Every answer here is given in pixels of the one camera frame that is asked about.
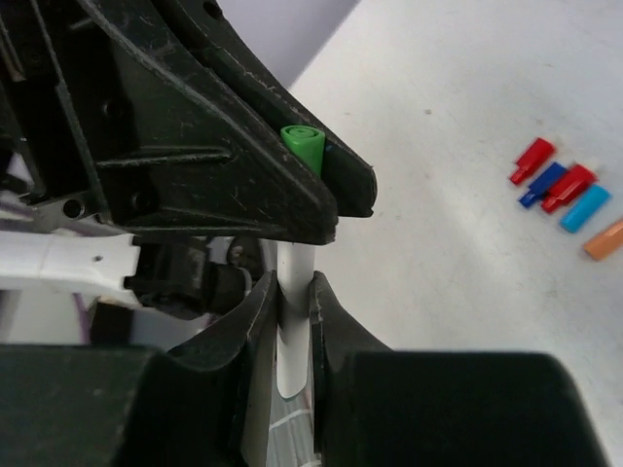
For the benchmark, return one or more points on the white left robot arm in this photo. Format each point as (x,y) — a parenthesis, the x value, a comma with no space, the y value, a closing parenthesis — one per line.
(172,273)

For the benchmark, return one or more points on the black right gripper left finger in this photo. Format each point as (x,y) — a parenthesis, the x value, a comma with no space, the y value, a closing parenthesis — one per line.
(231,382)

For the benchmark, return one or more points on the green capped white pen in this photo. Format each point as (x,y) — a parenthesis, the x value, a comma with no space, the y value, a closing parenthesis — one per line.
(295,269)

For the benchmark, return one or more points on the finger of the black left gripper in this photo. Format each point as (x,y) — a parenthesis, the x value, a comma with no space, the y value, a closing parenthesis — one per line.
(204,31)
(115,118)

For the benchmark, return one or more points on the red pen cap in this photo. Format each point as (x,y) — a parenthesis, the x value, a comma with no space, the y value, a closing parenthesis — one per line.
(579,177)
(537,156)

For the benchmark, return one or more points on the dark blue pen cap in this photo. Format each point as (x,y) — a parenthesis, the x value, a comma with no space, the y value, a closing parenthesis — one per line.
(540,186)

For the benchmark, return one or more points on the orange pen cap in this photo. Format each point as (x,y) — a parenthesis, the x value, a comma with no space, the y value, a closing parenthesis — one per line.
(606,242)

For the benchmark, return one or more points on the aluminium front rail frame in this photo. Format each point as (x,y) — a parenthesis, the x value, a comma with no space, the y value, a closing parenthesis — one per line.
(290,432)

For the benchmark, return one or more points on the light blue pen cap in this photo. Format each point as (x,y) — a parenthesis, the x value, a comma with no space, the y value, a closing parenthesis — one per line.
(585,208)

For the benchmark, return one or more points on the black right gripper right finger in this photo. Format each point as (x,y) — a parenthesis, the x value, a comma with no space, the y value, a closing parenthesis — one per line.
(343,392)

